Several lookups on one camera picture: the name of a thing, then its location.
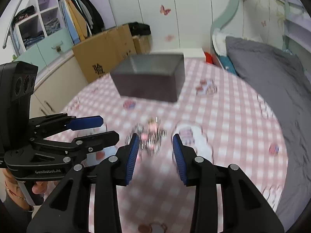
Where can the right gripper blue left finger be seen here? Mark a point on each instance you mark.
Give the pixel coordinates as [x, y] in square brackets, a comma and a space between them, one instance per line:
[127, 159]

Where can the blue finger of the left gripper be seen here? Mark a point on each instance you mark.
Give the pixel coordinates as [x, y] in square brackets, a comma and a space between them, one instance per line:
[96, 142]
[85, 123]

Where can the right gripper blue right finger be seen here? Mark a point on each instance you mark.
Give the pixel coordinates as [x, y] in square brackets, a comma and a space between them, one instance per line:
[184, 156]

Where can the left hand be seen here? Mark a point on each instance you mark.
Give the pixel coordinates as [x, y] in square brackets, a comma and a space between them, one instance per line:
[15, 193]

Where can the pink checkered tablecloth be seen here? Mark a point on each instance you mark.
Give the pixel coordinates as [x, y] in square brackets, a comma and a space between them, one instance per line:
[217, 114]

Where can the large cardboard box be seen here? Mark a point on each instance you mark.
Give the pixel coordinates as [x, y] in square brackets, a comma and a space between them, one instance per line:
[100, 53]

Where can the mint green drawer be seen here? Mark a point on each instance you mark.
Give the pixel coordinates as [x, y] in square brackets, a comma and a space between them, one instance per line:
[47, 50]

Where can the grey metal tin box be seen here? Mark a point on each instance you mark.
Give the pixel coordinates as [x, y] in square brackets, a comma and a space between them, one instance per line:
[150, 76]

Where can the small cardboard box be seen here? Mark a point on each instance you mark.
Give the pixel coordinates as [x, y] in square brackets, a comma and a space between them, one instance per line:
[142, 44]

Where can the hanging clothes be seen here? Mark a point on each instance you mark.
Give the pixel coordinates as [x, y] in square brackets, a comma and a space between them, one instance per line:
[81, 19]

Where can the red and white storage bench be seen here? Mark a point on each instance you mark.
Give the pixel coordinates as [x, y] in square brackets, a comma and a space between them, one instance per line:
[190, 54]

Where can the black bag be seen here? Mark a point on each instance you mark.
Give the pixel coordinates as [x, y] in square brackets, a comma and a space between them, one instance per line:
[139, 29]

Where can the grey duvet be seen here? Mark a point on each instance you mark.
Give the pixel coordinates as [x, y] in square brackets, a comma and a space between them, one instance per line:
[279, 78]

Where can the purple open wardrobe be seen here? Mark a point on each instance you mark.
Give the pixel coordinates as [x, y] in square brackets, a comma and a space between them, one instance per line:
[42, 18]

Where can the white pillow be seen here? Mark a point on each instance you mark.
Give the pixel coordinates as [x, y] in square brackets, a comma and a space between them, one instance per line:
[219, 42]

